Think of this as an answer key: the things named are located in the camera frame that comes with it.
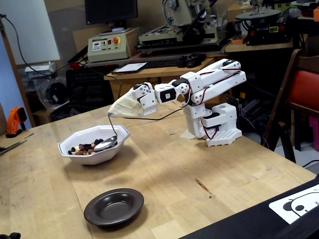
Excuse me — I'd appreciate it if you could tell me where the beige masking tape wrap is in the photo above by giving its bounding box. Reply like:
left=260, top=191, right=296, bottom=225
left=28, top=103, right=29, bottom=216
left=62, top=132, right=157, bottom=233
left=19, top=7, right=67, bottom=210
left=109, top=96, right=145, bottom=118

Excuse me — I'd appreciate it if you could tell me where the brown wooden post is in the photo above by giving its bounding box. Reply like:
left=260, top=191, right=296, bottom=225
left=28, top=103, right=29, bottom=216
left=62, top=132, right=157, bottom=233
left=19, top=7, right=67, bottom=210
left=0, top=17, right=37, bottom=127

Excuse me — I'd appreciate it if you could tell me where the white panda sticker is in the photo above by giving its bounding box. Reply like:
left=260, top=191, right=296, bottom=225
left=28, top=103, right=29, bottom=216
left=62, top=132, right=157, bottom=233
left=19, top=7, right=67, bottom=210
left=268, top=184, right=319, bottom=225

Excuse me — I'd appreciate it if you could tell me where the wooden workbench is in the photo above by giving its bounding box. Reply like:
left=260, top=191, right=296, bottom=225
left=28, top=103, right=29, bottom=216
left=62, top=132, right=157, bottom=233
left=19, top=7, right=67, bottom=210
left=104, top=57, right=232, bottom=105

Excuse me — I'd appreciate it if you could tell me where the small white box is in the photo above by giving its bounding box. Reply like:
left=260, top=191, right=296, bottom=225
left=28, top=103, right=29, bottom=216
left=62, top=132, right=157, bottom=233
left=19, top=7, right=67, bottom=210
left=24, top=63, right=57, bottom=79

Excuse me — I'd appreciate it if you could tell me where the black hanging cable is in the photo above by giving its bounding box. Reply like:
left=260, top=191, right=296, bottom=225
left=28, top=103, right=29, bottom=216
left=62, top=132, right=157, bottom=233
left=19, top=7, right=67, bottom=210
left=0, top=13, right=83, bottom=77

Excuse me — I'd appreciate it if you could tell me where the black handheld device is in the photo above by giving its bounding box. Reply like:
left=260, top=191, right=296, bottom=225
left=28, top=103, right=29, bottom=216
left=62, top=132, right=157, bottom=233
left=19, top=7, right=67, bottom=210
left=177, top=53, right=207, bottom=68

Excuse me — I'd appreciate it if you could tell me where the plain cardboard box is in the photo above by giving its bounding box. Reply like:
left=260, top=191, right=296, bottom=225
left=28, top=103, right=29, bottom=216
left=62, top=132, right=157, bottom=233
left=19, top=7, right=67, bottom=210
left=226, top=2, right=252, bottom=23

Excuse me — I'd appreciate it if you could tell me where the wooden shelf board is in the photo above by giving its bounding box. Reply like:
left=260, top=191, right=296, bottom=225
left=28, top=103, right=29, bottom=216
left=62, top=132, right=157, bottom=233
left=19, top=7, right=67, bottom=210
left=225, top=41, right=295, bottom=53

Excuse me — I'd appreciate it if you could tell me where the clear bag black disc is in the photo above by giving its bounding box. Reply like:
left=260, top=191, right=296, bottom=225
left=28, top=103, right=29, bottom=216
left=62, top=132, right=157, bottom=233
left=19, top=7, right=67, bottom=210
left=37, top=77, right=70, bottom=110

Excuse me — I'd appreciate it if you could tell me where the metal spoon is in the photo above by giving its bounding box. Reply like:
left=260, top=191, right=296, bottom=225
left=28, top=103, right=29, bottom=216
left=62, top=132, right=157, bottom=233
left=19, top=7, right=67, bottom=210
left=93, top=113, right=118, bottom=152

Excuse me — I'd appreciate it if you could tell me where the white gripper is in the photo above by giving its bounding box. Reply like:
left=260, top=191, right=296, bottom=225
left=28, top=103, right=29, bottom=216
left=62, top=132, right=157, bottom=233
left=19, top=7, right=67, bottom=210
left=124, top=82, right=159, bottom=117

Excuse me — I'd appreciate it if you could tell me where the black floor cable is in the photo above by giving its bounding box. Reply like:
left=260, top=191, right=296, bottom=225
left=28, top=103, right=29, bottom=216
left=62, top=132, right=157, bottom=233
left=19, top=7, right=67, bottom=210
left=302, top=159, right=319, bottom=168

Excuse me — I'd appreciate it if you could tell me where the thin metal strip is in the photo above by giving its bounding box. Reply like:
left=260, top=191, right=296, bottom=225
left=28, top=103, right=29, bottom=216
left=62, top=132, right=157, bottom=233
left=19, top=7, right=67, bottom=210
left=0, top=139, right=28, bottom=155

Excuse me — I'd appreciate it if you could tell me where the pink bin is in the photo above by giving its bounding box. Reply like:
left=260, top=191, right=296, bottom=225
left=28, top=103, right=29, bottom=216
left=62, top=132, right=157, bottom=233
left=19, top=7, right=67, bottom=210
left=309, top=116, right=319, bottom=152

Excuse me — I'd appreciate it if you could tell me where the orange black tool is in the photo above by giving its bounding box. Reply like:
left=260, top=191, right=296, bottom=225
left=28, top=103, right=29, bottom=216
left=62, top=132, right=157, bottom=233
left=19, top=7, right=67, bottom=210
left=5, top=107, right=27, bottom=138

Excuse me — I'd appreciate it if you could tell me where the black scroll saw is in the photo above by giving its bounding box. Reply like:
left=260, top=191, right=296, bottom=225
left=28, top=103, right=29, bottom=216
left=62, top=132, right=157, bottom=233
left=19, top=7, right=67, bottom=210
left=235, top=8, right=294, bottom=46

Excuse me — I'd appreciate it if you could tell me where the black computer monitor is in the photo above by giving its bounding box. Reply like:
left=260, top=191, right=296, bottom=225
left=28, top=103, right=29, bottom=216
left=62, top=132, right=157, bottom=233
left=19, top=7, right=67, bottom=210
left=84, top=0, right=139, bottom=32

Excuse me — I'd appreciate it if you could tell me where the wooden chair red cushion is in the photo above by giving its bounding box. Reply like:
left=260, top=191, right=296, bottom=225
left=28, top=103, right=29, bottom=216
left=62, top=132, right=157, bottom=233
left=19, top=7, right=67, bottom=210
left=261, top=49, right=319, bottom=164

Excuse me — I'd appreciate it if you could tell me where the white printed paper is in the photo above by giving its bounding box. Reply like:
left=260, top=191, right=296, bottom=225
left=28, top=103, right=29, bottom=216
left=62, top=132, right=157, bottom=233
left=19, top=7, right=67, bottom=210
left=111, top=62, right=148, bottom=75

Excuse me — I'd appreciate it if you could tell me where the black keyboard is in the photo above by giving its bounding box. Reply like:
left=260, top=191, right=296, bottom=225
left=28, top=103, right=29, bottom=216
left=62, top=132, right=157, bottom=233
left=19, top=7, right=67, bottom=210
left=132, top=58, right=184, bottom=70

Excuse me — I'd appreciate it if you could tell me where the beige tape sheet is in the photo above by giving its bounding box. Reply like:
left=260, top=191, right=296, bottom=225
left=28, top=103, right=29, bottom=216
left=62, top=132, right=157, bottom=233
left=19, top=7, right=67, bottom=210
left=179, top=129, right=196, bottom=140

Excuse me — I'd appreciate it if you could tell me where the white board panel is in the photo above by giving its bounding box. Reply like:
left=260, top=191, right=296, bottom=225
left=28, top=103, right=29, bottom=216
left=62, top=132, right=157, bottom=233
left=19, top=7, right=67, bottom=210
left=0, top=0, right=61, bottom=66

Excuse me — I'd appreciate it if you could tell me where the white octagonal bowl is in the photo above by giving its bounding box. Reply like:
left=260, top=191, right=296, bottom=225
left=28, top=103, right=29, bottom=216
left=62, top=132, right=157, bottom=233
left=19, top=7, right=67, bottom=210
left=57, top=124, right=131, bottom=166

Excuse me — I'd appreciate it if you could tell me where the beige milling machine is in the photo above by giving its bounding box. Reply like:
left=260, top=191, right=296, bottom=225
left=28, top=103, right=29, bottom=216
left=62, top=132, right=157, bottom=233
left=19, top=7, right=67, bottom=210
left=136, top=0, right=231, bottom=53

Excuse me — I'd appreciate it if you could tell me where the black controller board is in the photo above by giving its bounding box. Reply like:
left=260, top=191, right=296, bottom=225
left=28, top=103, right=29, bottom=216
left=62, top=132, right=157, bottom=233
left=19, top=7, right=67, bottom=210
left=226, top=95, right=243, bottom=110

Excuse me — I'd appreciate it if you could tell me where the nut and fruit mix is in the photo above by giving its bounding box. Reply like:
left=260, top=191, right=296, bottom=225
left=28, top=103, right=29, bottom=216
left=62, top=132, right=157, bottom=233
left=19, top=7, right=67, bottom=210
left=67, top=138, right=104, bottom=156

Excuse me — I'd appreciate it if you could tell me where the small black object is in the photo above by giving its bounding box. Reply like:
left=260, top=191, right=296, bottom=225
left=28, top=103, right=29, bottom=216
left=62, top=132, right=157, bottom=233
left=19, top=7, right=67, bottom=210
left=0, top=232, right=22, bottom=239

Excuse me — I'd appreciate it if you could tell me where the black plastic crate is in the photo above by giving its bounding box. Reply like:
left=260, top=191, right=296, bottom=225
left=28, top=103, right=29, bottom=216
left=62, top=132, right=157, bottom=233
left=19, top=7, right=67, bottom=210
left=66, top=68, right=113, bottom=105

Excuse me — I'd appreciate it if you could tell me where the black laptop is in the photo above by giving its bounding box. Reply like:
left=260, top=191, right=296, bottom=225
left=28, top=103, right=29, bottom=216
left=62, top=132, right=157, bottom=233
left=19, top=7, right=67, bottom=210
left=179, top=174, right=319, bottom=239

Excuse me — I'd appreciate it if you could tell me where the beige control box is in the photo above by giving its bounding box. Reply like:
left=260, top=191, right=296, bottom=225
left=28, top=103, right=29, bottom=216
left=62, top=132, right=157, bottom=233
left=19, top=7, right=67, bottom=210
left=87, top=27, right=142, bottom=63

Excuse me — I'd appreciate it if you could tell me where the brown plate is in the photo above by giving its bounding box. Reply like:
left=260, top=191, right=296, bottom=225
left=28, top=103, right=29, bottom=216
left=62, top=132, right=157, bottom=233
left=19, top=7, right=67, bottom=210
left=83, top=188, right=145, bottom=227

